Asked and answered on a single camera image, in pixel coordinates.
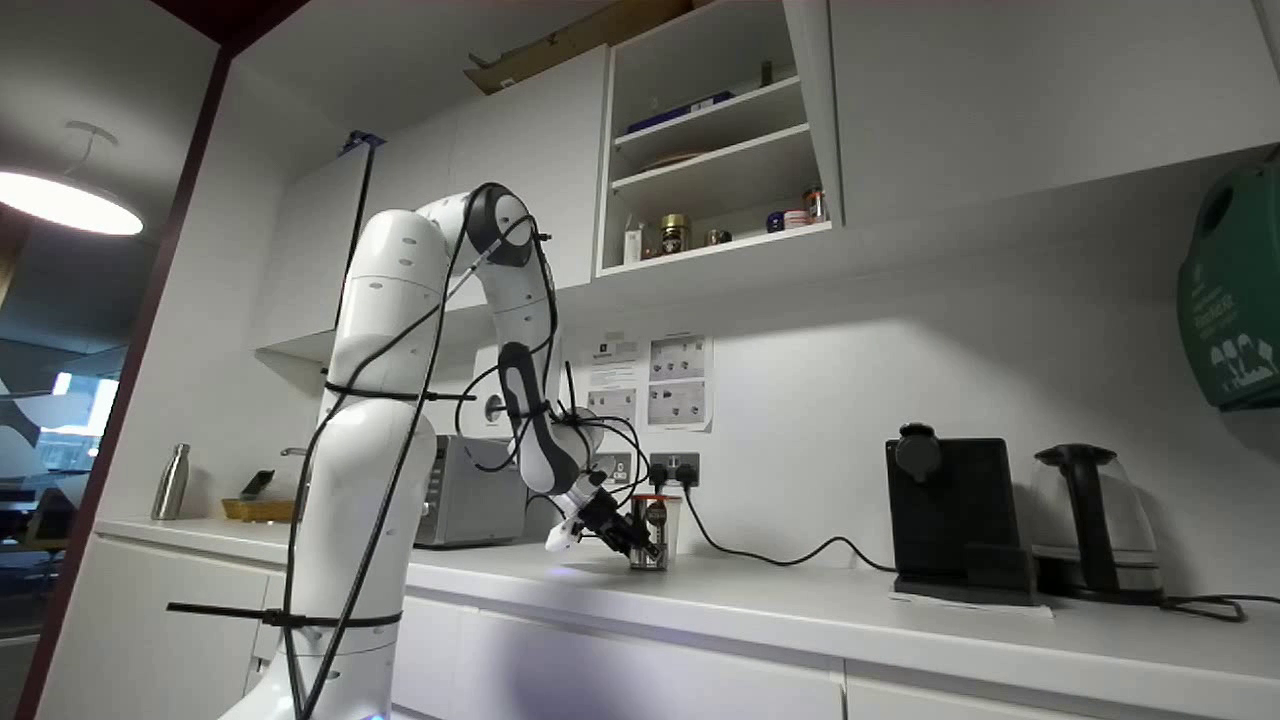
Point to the clear plastic cup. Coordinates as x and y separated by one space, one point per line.
668 527

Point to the wooden tray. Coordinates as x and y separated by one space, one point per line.
257 511

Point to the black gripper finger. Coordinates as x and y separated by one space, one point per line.
644 549
644 513

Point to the clear bottle with orange cap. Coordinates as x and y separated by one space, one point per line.
660 560

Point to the silver thermos flask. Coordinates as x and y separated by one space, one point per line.
172 485

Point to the white open wall cabinet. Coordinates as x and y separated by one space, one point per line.
721 135

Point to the black coffee machine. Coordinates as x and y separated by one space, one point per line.
952 518

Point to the double wall socket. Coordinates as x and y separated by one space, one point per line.
674 471

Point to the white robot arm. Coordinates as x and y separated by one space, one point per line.
370 452

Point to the round ceiling lamp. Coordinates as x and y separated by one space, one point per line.
71 197

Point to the green first aid box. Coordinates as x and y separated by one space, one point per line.
1231 294

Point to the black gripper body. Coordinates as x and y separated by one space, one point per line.
606 521

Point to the black electric kettle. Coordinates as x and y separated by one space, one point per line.
1089 528

